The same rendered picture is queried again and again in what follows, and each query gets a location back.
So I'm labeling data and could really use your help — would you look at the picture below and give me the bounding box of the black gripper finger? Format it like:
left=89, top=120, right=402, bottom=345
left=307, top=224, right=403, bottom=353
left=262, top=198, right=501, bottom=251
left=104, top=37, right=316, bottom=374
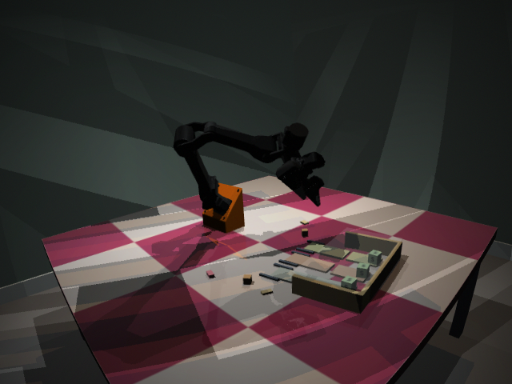
left=282, top=170, right=306, bottom=200
left=305, top=182, right=322, bottom=207

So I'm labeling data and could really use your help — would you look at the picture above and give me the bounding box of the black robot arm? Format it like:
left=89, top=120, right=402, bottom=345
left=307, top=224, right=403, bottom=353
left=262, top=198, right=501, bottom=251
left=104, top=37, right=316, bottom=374
left=174, top=121, right=326, bottom=216

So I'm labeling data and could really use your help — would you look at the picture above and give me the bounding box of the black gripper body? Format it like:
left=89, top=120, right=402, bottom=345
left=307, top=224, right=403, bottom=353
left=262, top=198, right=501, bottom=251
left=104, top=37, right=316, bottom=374
left=276, top=154, right=324, bottom=191

